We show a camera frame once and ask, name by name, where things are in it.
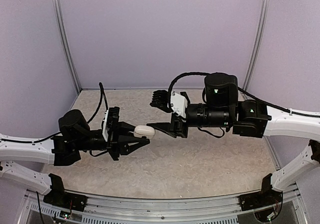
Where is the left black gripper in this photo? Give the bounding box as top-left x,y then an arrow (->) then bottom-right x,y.
74,121 -> 150,161

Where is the white earbud charging case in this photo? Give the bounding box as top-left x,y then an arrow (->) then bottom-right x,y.
133,125 -> 156,139

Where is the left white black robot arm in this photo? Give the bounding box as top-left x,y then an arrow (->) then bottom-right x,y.
0,107 -> 156,206

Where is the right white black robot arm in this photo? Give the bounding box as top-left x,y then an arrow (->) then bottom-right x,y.
151,72 -> 320,206

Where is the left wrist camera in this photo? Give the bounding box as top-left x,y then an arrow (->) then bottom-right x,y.
102,107 -> 120,142

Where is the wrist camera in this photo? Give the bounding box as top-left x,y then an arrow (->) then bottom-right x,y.
102,107 -> 120,142
149,90 -> 188,119

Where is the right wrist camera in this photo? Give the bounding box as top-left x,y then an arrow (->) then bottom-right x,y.
149,90 -> 188,119

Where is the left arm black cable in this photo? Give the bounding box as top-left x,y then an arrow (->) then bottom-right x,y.
86,82 -> 111,123

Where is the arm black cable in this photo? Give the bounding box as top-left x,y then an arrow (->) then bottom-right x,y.
86,82 -> 111,123
168,72 -> 320,118

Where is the front aluminium rail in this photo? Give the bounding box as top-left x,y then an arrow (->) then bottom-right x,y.
17,187 -> 310,224

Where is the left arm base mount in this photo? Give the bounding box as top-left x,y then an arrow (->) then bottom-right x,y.
43,191 -> 88,212

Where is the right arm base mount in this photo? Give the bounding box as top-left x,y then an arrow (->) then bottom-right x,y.
238,190 -> 283,211

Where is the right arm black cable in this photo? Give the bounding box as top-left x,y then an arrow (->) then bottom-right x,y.
168,72 -> 320,118

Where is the left aluminium frame post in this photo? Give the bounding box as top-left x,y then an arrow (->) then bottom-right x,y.
52,0 -> 82,94

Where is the aluminium frame post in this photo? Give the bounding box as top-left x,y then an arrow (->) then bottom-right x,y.
52,0 -> 82,94
243,0 -> 270,90

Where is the right aluminium frame post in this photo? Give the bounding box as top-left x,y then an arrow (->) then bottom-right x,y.
243,0 -> 270,90

